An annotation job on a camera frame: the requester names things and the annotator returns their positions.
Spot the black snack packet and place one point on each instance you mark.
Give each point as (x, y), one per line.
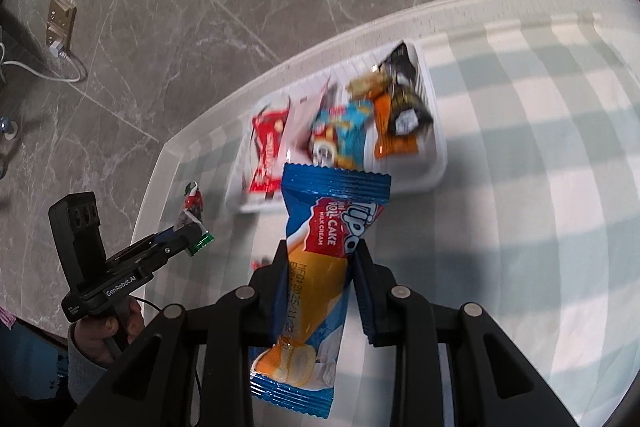
(407, 114)

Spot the red green snack packet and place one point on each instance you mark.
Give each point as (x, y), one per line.
(192, 207)

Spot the white snack packet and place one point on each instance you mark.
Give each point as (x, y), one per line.
(305, 117)

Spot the blue snack packet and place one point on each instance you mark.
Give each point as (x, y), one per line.
(345, 127)

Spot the orange snack packet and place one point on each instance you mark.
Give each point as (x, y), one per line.
(392, 139)

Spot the blue orange cake packet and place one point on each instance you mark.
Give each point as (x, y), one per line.
(320, 227)

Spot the dark brown snack packet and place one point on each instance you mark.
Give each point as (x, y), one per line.
(400, 62)

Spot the person's left hand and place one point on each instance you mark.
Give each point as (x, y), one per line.
(100, 339)

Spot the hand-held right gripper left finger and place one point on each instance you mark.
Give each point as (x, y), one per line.
(280, 277)

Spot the checked tablecloth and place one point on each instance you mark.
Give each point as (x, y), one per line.
(500, 207)

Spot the gold snack packet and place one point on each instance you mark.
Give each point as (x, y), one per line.
(367, 84)

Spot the white plastic tray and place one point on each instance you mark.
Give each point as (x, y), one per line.
(410, 172)

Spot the brass floor socket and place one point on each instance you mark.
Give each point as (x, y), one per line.
(60, 19)

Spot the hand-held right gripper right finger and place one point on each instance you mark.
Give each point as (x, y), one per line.
(362, 287)

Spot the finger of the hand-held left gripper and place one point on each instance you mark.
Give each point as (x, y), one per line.
(160, 249)

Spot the person's left forearm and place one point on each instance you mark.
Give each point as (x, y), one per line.
(40, 357)

